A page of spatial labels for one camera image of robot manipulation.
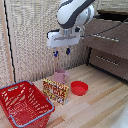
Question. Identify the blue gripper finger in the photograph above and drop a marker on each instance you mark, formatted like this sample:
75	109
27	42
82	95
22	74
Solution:
68	51
55	53

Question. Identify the brown wooden drawer cabinet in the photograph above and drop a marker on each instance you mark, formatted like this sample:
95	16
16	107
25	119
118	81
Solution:
108	43

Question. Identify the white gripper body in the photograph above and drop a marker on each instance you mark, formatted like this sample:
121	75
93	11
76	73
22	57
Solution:
62	38

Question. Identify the yellow red food box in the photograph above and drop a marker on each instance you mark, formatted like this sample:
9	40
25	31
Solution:
55	91

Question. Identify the red basket with blue rim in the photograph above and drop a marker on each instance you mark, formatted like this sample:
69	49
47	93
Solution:
24	103

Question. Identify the red bowl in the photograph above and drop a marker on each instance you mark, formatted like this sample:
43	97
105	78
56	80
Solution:
79	88

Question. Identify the pink mug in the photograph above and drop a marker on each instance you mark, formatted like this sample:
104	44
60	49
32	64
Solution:
60	76

